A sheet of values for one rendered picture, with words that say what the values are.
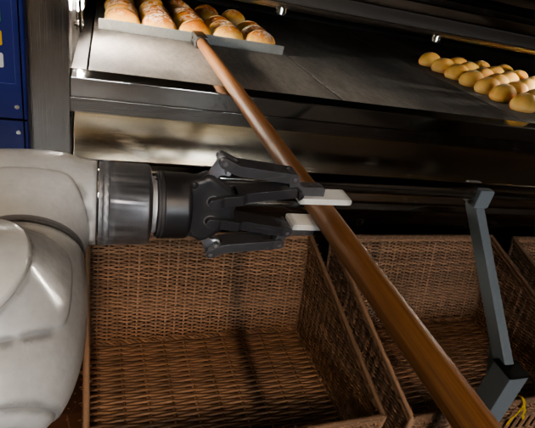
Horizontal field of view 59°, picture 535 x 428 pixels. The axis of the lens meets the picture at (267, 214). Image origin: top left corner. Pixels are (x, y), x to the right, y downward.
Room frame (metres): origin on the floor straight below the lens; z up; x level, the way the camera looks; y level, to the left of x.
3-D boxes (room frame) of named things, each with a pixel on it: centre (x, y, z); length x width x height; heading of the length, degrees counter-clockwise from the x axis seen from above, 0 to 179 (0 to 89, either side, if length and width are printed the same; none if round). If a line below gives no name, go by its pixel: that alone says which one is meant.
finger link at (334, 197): (0.53, -0.06, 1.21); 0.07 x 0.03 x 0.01; 113
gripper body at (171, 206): (0.47, 0.08, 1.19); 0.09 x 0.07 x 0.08; 113
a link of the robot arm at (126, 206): (0.45, 0.15, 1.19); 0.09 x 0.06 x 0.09; 23
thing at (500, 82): (1.85, -0.78, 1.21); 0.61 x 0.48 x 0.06; 22
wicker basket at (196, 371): (0.75, 0.03, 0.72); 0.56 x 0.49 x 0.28; 114
